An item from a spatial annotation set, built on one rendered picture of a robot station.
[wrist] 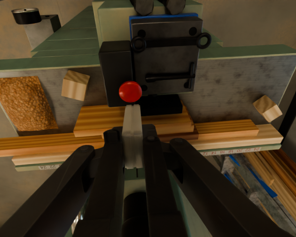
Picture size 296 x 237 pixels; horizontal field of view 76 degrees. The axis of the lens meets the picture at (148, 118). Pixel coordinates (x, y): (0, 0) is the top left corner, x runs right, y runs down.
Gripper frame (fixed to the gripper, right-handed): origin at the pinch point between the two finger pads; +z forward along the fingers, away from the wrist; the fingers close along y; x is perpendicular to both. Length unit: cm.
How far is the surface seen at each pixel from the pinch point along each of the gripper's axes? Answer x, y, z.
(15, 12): 15, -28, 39
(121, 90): 1.9, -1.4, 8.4
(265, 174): -90, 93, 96
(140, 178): -11.4, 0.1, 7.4
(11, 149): -12.1, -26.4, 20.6
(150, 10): 11.1, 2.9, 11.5
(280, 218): -68, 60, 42
